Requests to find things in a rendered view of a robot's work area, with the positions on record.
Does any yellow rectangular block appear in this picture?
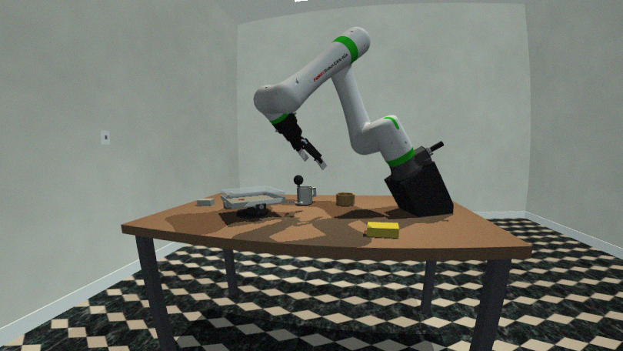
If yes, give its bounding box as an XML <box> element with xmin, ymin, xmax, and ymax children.
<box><xmin>367</xmin><ymin>222</ymin><xmax>399</xmax><ymax>238</ymax></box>

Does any grey mug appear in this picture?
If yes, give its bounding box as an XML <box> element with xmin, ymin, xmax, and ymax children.
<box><xmin>300</xmin><ymin>186</ymin><xmax>316</xmax><ymax>205</ymax></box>

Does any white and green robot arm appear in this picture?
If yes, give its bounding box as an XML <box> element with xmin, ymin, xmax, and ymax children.
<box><xmin>254</xmin><ymin>27</ymin><xmax>444</xmax><ymax>181</ymax></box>

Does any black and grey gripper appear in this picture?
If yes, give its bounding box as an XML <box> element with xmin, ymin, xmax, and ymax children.
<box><xmin>282</xmin><ymin>123</ymin><xmax>327</xmax><ymax>170</ymax></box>

